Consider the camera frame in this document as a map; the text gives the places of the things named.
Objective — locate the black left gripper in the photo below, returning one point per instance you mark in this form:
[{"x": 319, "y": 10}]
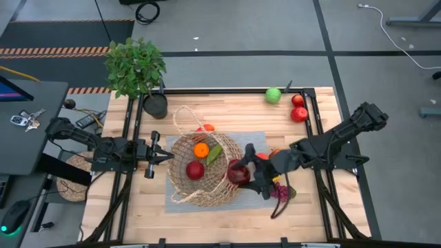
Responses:
[{"x": 151, "y": 153}]

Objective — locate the dark red pomegranate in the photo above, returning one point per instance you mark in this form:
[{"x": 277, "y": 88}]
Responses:
[{"x": 238, "y": 175}]

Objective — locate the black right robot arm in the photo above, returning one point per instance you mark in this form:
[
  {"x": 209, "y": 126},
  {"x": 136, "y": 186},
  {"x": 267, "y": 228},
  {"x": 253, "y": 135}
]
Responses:
[{"x": 344, "y": 132}]

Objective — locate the black chair wheel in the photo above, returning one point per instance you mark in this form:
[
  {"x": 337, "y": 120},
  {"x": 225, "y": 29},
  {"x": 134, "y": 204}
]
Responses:
[{"x": 437, "y": 75}]

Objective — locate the green apple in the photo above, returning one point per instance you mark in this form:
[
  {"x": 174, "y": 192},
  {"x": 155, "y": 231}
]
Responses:
[{"x": 273, "y": 95}]

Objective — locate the black hazard-striped floor mat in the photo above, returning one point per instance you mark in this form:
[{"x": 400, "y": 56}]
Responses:
[{"x": 62, "y": 34}]

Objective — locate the potted green plant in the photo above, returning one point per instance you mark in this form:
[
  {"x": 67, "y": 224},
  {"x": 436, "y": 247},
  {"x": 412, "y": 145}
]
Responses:
[{"x": 134, "y": 67}]

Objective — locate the small black lever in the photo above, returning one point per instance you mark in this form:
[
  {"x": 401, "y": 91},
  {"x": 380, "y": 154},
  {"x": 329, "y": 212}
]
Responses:
[{"x": 288, "y": 86}]

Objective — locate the key bunch with fob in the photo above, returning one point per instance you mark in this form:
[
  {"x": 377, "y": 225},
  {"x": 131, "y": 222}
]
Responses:
[{"x": 27, "y": 118}]

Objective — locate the red and orange fruit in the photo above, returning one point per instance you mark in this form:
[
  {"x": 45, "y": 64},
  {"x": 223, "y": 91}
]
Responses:
[{"x": 207, "y": 127}]

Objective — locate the dark keyboard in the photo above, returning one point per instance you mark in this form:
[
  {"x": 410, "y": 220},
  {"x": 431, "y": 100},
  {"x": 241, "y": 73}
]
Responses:
[{"x": 2, "y": 189}]

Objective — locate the black aluminium frame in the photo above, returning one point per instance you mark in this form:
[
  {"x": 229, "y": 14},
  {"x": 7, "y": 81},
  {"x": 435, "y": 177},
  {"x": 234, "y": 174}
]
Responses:
[{"x": 179, "y": 91}]

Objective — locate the grey desk foot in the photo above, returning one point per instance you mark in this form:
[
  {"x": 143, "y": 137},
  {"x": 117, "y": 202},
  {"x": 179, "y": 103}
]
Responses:
[{"x": 430, "y": 112}]

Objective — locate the black desk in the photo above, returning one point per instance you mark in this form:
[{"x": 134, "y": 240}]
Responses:
[{"x": 20, "y": 148}]

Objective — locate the black desk base beam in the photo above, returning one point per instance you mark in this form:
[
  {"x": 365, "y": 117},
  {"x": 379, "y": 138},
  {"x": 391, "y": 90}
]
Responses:
[{"x": 65, "y": 170}]

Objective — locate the woven wicker basket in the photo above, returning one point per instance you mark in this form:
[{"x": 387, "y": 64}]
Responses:
[{"x": 193, "y": 193}]

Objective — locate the grey desk leg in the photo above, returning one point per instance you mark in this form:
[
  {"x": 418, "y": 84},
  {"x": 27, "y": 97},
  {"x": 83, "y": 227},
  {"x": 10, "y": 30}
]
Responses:
[{"x": 413, "y": 22}]

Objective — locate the black round knob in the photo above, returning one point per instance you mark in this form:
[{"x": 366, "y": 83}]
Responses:
[{"x": 69, "y": 104}]

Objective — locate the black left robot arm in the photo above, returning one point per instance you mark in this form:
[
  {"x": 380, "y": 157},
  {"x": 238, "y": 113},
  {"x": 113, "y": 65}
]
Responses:
[{"x": 79, "y": 136}]

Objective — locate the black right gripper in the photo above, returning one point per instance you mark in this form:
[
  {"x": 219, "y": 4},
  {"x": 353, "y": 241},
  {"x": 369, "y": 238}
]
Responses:
[{"x": 275, "y": 163}]

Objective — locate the red tomato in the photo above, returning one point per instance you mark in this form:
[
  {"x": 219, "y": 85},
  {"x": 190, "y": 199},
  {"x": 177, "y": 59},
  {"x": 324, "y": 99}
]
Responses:
[{"x": 262, "y": 156}]

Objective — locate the small red apple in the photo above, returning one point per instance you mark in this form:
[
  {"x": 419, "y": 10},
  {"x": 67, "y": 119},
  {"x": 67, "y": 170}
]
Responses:
[{"x": 297, "y": 100}]

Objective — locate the computer monitor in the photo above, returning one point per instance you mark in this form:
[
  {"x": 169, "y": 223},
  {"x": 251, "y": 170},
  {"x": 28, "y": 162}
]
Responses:
[{"x": 10, "y": 93}]

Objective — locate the green cucumber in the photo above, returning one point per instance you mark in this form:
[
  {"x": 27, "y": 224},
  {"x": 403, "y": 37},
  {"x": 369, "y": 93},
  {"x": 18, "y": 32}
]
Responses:
[{"x": 213, "y": 155}]

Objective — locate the grey woven placemat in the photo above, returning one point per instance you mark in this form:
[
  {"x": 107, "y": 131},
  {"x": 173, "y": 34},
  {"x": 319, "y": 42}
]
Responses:
[{"x": 241, "y": 137}]

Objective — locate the black computer mouse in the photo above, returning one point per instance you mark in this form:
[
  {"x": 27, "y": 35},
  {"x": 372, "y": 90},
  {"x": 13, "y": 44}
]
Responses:
[{"x": 14, "y": 217}]

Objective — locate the round wicker mat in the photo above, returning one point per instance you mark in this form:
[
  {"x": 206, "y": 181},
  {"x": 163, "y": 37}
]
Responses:
[{"x": 70, "y": 191}]

